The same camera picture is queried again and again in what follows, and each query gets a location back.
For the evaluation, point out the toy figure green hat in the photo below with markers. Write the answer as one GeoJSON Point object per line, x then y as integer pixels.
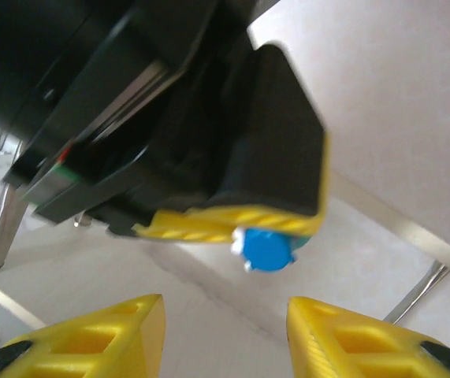
{"type": "Point", "coordinates": [266, 250]}

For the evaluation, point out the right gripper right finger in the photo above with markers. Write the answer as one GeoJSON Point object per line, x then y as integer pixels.
{"type": "Point", "coordinates": [366, 354]}

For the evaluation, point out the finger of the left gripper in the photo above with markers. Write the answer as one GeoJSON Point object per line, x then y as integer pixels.
{"type": "Point", "coordinates": [185, 235]}
{"type": "Point", "coordinates": [283, 157]}

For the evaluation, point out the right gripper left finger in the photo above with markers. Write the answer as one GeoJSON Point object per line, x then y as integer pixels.
{"type": "Point", "coordinates": [71, 354]}

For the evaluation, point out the two-tier white shelf metal legs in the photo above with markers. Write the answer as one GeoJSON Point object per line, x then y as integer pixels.
{"type": "Point", "coordinates": [386, 98]}

